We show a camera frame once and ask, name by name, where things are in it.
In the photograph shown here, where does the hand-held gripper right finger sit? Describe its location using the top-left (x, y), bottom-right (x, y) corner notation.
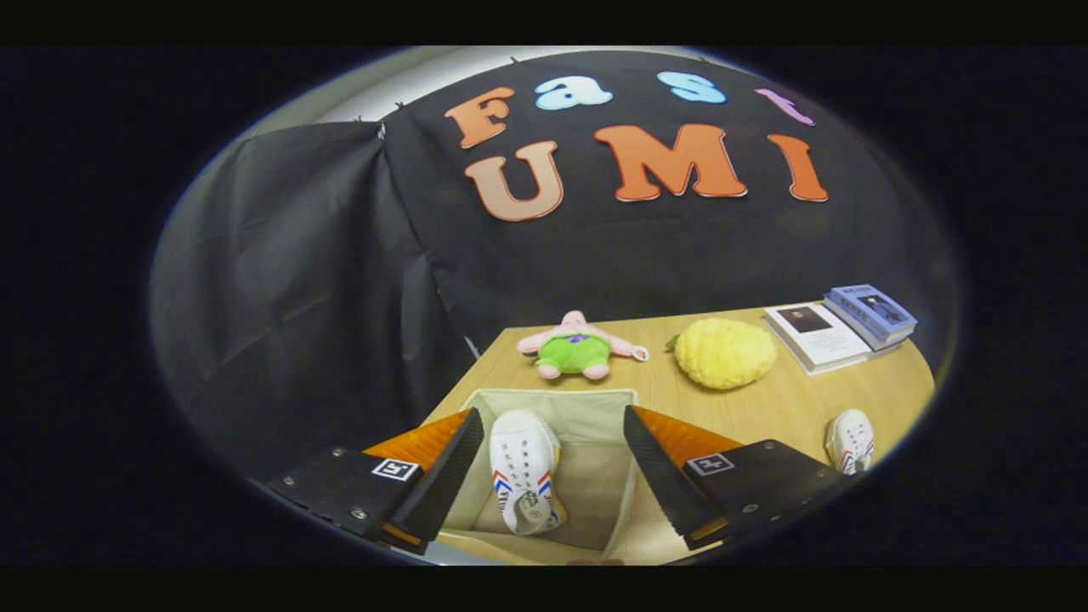
top-left (622, 405), bottom-right (853, 552)

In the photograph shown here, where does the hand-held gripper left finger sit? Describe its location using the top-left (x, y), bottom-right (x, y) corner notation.
top-left (265, 407), bottom-right (485, 555)

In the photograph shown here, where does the beige fabric storage box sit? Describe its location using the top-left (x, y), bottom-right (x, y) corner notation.
top-left (425, 388), bottom-right (674, 567)

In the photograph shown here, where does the white striped canvas shoe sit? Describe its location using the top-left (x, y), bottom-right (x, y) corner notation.
top-left (824, 409), bottom-right (876, 476)
top-left (490, 409), bottom-right (569, 536)

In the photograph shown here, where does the yellow plush toy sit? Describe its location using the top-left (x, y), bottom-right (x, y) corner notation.
top-left (673, 317), bottom-right (779, 392)

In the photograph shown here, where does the pink star plush toy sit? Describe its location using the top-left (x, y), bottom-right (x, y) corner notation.
top-left (517, 310), bottom-right (651, 382)

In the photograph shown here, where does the white book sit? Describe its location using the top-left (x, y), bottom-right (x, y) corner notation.
top-left (762, 302), bottom-right (878, 377)

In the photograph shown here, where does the blue book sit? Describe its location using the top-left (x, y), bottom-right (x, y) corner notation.
top-left (822, 283), bottom-right (920, 352)

